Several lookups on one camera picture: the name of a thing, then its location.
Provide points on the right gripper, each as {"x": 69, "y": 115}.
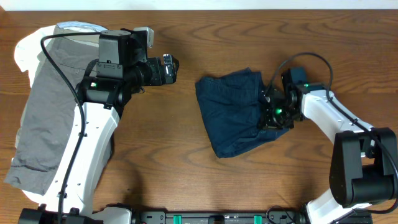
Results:
{"x": 265, "y": 121}

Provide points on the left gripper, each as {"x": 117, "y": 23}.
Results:
{"x": 168, "y": 74}

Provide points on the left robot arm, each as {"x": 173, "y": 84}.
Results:
{"x": 123, "y": 68}

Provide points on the navy blue shorts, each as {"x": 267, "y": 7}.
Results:
{"x": 231, "y": 108}

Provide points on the khaki shorts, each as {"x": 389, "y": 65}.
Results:
{"x": 74, "y": 55}

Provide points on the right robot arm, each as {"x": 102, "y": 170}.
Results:
{"x": 363, "y": 169}

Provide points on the grey shorts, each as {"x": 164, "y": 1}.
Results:
{"x": 45, "y": 131}

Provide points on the white garment under pile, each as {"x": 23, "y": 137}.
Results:
{"x": 25, "y": 57}

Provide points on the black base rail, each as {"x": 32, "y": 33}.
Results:
{"x": 274, "y": 215}

